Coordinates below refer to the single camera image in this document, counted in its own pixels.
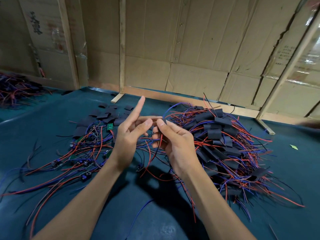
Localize person's left hand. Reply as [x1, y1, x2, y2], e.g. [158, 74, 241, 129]
[107, 95, 163, 171]

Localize person's right hand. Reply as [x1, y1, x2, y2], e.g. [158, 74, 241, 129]
[151, 118, 201, 178]

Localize wired board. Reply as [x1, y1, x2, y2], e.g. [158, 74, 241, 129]
[140, 102, 183, 178]

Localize pile of black sleeve pieces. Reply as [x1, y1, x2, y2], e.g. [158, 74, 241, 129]
[72, 101, 138, 138]

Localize pile of sleeved wired boards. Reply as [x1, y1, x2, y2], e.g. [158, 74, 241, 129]
[162, 93, 306, 220]

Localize pile of unsleeved wired boards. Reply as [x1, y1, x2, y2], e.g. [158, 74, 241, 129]
[0, 120, 161, 238]

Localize wire pile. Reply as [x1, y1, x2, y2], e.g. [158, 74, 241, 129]
[0, 72, 51, 108]

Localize person's left forearm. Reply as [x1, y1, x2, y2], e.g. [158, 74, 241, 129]
[32, 157, 128, 240]

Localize person's right forearm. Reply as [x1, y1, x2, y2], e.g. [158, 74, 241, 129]
[177, 165, 256, 240]

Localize wooden ledge board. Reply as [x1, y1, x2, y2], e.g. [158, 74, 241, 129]
[87, 80, 320, 125]

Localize clear plastic sheet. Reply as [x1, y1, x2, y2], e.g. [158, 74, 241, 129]
[295, 32, 320, 85]

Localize loose blue wire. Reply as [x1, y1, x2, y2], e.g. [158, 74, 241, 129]
[125, 199, 156, 240]

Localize thin wooden post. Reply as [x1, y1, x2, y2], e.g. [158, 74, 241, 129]
[111, 0, 127, 104]

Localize wide wooden post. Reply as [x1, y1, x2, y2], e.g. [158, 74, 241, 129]
[56, 0, 80, 89]

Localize pale slanted wooden post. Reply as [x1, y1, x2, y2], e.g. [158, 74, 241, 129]
[256, 12, 320, 135]

